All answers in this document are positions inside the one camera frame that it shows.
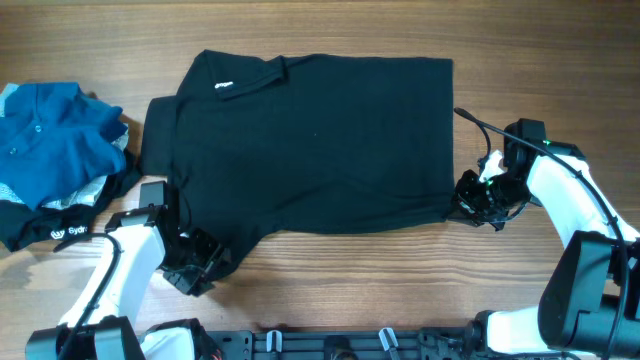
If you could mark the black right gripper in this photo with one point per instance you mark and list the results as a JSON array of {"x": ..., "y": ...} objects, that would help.
[{"x": 464, "y": 205}]

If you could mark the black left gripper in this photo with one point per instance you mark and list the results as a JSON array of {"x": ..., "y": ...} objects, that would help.
[{"x": 214, "y": 255}]

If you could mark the black polo shirt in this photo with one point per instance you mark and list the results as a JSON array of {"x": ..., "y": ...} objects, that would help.
[{"x": 319, "y": 144}]

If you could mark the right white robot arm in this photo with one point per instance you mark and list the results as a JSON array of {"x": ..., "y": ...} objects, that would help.
[{"x": 591, "y": 303}]

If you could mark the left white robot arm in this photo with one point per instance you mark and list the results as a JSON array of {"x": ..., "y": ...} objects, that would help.
[{"x": 138, "y": 243}]

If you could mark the black shirt with white logo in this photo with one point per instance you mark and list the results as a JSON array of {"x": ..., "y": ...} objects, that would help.
[{"x": 21, "y": 226}]

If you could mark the blue polo shirt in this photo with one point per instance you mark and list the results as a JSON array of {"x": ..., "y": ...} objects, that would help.
[{"x": 55, "y": 145}]

